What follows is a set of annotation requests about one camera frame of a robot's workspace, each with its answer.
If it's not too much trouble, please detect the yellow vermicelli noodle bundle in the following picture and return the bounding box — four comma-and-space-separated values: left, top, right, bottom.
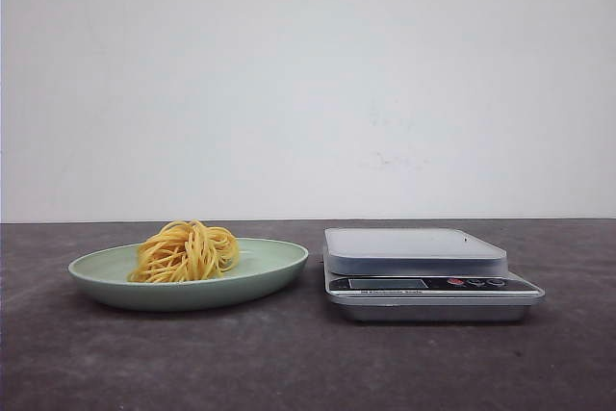
127, 219, 240, 283

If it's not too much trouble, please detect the light green round plate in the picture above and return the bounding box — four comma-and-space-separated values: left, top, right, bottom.
68, 238, 309, 312

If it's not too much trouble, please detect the silver digital kitchen scale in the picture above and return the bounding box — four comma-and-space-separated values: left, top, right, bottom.
323, 228, 545, 322

